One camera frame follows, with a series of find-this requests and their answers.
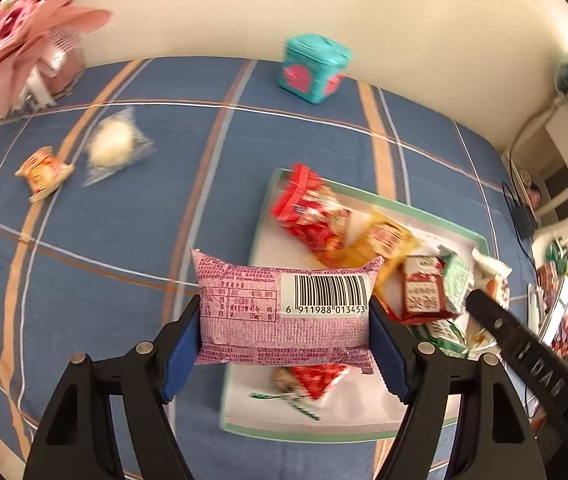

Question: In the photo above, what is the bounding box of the pink snack packet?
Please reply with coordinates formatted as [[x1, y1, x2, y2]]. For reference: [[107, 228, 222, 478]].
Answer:
[[191, 247, 385, 376]]

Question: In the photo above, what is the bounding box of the red clear snack packet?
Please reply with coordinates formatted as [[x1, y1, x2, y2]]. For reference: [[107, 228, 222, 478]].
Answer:
[[270, 162, 355, 256]]

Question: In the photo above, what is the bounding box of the green and white snack packet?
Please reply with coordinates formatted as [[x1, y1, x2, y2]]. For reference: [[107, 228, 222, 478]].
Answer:
[[438, 252, 475, 316]]

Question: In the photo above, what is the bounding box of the teal square box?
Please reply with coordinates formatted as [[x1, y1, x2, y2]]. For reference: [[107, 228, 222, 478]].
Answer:
[[276, 35, 353, 106]]

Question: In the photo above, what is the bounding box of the pile of assorted snack packets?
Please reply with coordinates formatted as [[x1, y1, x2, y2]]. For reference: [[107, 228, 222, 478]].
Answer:
[[528, 240, 568, 361]]

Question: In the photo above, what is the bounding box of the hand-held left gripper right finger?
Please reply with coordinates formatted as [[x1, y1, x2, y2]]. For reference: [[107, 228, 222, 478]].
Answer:
[[368, 297, 547, 480]]

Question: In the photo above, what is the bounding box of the green cow-print snack packet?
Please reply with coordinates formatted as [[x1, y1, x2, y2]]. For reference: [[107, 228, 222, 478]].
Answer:
[[249, 367, 322, 422]]

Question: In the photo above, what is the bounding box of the dark red snack packet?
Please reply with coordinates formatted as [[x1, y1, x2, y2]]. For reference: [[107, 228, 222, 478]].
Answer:
[[389, 254, 464, 326]]

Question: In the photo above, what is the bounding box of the orange pastry packet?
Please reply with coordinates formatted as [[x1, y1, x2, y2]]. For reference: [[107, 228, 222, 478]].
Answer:
[[306, 210, 425, 311]]

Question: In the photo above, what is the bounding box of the white tray with green rim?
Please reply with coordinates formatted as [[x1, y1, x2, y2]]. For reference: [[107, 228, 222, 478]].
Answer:
[[220, 167, 492, 441]]

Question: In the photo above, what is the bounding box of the glass vase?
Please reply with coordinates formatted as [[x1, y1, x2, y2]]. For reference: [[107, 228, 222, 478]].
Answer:
[[39, 27, 87, 101]]

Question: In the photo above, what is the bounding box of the pink wrapped flower bouquet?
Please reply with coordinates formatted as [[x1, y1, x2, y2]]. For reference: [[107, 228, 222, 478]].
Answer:
[[0, 0, 114, 116]]

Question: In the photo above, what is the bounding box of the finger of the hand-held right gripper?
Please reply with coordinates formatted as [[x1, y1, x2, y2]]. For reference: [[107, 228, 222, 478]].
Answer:
[[465, 290, 568, 433]]

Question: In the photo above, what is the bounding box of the clear-wrapped white bun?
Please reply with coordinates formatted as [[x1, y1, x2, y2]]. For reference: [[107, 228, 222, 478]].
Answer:
[[81, 107, 159, 188]]

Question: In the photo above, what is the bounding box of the beige and red snack packet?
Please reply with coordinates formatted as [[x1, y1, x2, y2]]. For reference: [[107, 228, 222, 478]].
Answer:
[[14, 146, 76, 204]]

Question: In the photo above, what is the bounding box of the blue plaid cloth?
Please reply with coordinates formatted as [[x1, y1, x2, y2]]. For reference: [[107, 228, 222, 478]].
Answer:
[[0, 56, 539, 480]]

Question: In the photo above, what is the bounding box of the black power adapter with cable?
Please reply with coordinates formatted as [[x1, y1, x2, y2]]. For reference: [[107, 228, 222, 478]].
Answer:
[[501, 180, 539, 281]]

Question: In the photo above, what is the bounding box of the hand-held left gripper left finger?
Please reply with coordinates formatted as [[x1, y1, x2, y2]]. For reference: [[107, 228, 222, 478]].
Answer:
[[23, 294, 202, 480]]

